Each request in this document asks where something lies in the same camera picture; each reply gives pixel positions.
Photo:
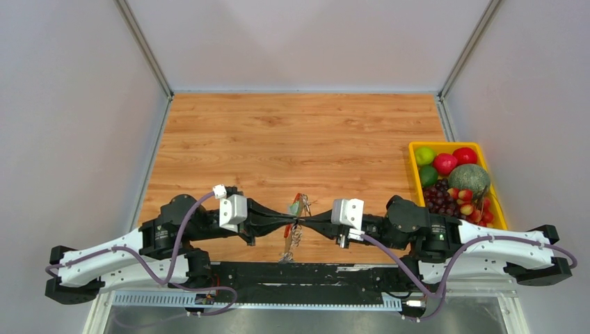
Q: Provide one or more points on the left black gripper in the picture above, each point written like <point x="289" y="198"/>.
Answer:
<point x="261" y="221"/>

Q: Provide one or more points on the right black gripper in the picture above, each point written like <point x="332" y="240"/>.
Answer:
<point x="323" y="225"/>

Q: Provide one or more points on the red handled metal key organizer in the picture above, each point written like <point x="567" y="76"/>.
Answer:
<point x="293" y="233"/>

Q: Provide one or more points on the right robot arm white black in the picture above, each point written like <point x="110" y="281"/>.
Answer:
<point x="432" y="248"/>

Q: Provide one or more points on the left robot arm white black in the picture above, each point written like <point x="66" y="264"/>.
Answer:
<point x="160" y="251"/>

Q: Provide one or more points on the purple grape bunch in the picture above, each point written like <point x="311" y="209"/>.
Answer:
<point x="442" y="199"/>

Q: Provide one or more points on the dark green lime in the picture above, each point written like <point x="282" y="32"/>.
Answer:
<point x="428" y="176"/>

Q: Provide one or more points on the light green apple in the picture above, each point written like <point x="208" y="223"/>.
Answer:
<point x="424" y="156"/>

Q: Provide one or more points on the red apple left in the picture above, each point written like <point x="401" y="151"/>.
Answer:
<point x="444" y="163"/>

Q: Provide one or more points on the red apple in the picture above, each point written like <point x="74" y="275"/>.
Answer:
<point x="465" y="155"/>
<point x="444" y="163"/>

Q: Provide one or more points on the yellow plastic fruit bin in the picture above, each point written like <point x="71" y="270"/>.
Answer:
<point x="448" y="147"/>

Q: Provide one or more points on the green netted melon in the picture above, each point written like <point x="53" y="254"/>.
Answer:
<point x="471" y="177"/>

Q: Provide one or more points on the small red peaches cluster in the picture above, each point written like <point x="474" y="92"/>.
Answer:
<point x="464" y="205"/>

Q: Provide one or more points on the red apple right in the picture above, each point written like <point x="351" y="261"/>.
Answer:
<point x="465" y="155"/>

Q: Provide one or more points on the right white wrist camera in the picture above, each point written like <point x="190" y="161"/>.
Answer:
<point x="349" y="212"/>

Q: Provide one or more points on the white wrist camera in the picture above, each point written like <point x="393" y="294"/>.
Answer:
<point x="233" y="207"/>
<point x="349" y="212"/>

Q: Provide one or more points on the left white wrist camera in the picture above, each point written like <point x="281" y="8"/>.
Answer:
<point x="233" y="207"/>

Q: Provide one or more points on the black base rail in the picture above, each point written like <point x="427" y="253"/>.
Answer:
<point x="309" y="283"/>

